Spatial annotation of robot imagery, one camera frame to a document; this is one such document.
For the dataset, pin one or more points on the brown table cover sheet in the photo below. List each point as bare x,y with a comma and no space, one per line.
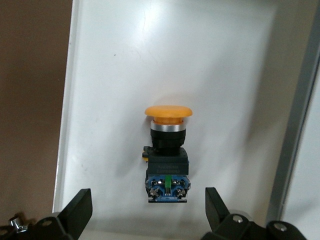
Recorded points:
30,100

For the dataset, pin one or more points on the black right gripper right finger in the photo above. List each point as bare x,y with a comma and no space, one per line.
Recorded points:
217,215

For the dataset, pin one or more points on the yellow mushroom push button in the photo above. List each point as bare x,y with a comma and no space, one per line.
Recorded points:
167,111

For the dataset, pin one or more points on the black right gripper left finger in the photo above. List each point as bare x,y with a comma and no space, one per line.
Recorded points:
75,212

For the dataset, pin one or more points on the white cabinet drawer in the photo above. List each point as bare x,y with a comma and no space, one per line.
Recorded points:
175,62

